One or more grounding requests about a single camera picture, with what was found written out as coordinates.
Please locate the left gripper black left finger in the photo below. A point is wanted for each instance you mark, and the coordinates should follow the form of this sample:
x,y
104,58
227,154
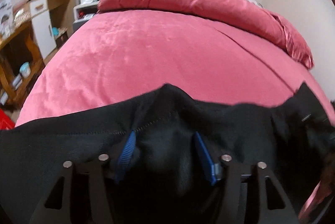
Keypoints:
x,y
79,195

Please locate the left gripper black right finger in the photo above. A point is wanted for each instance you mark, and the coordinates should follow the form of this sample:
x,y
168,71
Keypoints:
x,y
240,192

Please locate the black pants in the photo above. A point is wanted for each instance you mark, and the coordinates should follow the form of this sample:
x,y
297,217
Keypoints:
x,y
163,183

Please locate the light blue white jar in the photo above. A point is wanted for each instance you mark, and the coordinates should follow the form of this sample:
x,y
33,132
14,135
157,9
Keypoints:
x,y
25,70

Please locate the pink bed blanket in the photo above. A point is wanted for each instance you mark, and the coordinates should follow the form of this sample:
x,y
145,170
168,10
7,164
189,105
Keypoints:
x,y
119,55

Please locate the red ruffled pillow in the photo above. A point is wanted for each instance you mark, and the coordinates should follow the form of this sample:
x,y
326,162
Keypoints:
x,y
295,45

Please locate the wooden desk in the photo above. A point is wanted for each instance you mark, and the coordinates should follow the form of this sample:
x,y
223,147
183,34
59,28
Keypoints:
x,y
21,47

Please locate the white cabinet with drawer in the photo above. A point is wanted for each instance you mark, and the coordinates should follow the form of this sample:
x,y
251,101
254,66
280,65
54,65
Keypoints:
x,y
42,27

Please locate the white bedside table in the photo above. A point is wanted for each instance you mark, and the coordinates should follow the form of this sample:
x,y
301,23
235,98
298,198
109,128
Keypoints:
x,y
83,13

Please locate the white product box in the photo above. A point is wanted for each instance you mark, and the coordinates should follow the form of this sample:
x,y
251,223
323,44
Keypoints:
x,y
6,18

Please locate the red folded duvet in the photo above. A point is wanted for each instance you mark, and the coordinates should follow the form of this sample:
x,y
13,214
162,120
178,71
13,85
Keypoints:
x,y
241,14

